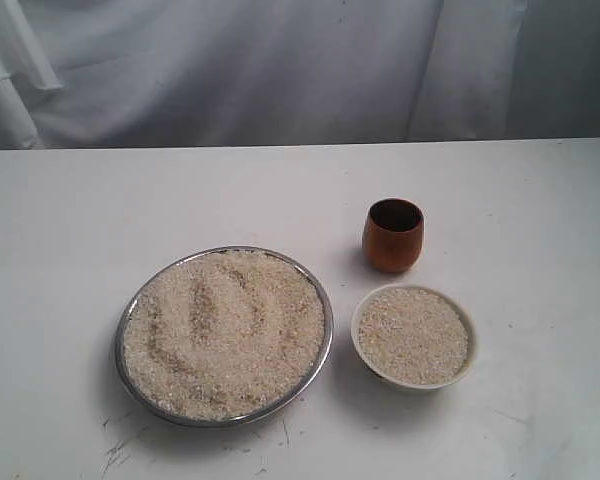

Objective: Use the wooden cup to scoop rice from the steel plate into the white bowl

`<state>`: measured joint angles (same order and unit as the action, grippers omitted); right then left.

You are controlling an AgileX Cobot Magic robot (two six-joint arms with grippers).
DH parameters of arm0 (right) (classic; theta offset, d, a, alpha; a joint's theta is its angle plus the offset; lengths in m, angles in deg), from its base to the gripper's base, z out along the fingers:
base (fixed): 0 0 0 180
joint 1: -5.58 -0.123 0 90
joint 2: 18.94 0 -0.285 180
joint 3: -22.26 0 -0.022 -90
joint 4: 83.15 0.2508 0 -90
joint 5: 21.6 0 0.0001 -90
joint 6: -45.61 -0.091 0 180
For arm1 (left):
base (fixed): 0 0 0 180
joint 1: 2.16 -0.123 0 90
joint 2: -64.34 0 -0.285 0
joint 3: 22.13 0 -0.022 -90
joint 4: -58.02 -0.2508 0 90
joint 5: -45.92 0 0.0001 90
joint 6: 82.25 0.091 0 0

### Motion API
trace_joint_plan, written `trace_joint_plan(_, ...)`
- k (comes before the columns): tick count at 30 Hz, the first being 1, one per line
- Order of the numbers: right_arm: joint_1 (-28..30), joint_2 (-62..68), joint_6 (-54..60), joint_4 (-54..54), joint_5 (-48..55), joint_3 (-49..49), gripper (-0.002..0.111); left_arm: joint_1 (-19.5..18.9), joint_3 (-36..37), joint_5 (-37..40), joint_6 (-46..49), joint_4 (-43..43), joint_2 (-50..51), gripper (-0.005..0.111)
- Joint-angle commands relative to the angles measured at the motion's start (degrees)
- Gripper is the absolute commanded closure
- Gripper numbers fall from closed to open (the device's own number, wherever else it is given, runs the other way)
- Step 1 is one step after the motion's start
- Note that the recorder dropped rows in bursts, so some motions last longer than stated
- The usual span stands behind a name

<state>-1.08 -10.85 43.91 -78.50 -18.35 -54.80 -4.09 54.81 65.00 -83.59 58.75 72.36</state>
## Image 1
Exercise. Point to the brown wooden cup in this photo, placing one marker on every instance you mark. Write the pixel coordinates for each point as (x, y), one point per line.
(393, 235)

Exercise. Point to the rice in steel tray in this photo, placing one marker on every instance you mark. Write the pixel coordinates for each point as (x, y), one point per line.
(223, 335)

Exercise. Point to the rice in white bowl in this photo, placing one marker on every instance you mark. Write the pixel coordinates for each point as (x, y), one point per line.
(412, 337)

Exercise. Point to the white ceramic bowl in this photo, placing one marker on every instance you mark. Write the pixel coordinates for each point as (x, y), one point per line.
(472, 345)

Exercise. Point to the large steel rice tray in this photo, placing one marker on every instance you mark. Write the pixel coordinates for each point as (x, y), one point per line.
(270, 407)

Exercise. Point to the white backdrop cloth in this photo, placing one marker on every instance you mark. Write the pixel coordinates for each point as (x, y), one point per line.
(80, 74)

